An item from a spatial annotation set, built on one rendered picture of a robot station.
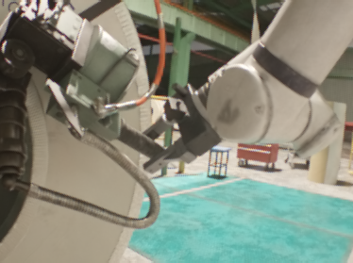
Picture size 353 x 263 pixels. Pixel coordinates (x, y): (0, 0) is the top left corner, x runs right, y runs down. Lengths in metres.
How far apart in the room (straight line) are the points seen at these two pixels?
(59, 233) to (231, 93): 0.54
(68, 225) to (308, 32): 0.64
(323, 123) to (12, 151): 0.44
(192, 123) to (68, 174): 0.32
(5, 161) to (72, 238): 0.38
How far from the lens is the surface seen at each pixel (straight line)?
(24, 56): 0.47
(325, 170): 4.83
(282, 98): 0.32
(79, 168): 0.70
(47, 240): 0.72
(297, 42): 0.31
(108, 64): 0.52
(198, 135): 0.50
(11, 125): 0.45
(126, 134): 0.54
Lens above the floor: 0.89
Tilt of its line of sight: 4 degrees down
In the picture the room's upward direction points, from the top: 5 degrees clockwise
